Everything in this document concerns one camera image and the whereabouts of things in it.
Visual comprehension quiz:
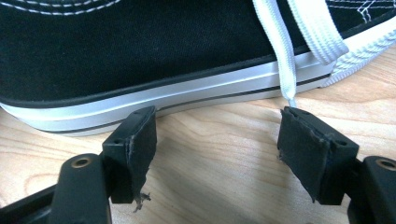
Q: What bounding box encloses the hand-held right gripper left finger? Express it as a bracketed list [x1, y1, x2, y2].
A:
[102, 105, 158, 213]

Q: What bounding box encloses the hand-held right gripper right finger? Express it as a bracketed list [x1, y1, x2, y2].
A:
[276, 105, 361, 206]

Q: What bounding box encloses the black white canvas sneaker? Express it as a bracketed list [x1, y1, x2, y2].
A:
[0, 0, 396, 138]

